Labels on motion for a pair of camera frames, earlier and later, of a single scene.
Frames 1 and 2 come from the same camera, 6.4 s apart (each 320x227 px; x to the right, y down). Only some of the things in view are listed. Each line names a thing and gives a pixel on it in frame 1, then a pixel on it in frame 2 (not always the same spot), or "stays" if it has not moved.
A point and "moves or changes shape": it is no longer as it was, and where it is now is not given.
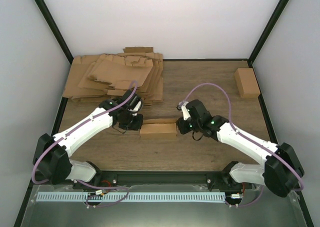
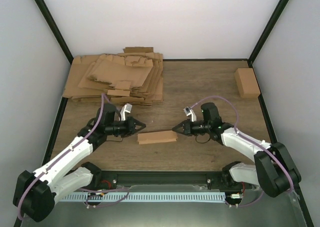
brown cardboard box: (159, 128) moves or changes shape
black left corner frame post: (51, 23) stays
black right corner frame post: (279, 9) stays
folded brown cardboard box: (246, 83) stays
